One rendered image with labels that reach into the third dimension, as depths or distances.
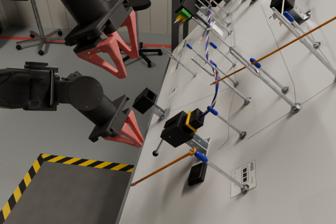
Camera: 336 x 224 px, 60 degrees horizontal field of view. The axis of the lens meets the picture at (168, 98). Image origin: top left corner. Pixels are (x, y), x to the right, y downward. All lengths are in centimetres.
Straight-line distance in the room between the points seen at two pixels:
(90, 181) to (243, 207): 162
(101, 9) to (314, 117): 33
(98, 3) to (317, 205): 37
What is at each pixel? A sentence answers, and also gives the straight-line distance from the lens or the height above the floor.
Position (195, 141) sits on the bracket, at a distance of 57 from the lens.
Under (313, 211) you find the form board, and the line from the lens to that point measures 37.
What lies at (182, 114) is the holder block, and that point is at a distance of 55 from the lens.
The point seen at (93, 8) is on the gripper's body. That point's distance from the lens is 43.
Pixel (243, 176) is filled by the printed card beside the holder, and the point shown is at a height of 117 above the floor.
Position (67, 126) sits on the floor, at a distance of 243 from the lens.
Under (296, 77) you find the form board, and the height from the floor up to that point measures 126.
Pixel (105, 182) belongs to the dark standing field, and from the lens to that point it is 197.
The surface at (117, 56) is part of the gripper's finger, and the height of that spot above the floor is 132.
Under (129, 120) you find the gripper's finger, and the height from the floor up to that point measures 114.
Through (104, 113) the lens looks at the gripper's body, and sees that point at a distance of 57.
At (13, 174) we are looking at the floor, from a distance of 221.
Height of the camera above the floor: 152
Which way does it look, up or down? 36 degrees down
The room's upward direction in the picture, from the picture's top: straight up
